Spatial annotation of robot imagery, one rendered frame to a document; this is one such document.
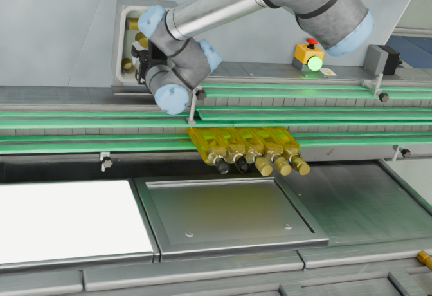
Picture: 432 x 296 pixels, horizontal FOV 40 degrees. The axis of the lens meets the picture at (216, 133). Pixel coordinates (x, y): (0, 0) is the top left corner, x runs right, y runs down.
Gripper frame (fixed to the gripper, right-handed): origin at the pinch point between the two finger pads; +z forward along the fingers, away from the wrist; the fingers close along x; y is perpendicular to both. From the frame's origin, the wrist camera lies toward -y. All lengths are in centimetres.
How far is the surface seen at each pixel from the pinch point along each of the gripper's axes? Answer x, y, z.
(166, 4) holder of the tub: 5.5, -11.2, 1.6
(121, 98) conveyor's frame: -5.2, 16.5, -3.1
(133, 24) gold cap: -3.5, -5.1, 0.2
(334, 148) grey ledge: 70, 31, -8
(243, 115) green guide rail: 29.3, 15.4, -14.6
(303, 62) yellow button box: 52, 2, -2
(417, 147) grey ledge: 105, 30, -8
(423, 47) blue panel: 128, 6, 33
